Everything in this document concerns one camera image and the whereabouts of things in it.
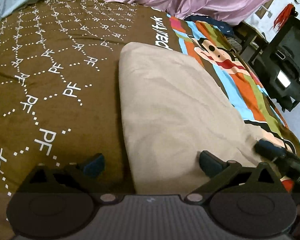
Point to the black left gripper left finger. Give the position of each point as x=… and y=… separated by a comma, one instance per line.
x=72, y=178

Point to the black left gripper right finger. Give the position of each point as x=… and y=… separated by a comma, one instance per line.
x=228, y=174

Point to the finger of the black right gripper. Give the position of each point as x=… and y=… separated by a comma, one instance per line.
x=287, y=163

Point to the beige garment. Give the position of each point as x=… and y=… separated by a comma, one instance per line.
x=172, y=110

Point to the brown colourful cartoon bedspread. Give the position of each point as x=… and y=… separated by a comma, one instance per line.
x=59, y=86

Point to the black office chair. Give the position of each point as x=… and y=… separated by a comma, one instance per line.
x=278, y=66

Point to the dark wooden desk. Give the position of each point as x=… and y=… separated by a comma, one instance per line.
x=250, y=38

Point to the dark blue cloth item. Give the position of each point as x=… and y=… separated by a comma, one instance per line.
x=225, y=28

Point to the red tassel decoration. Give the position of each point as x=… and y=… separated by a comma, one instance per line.
x=283, y=16

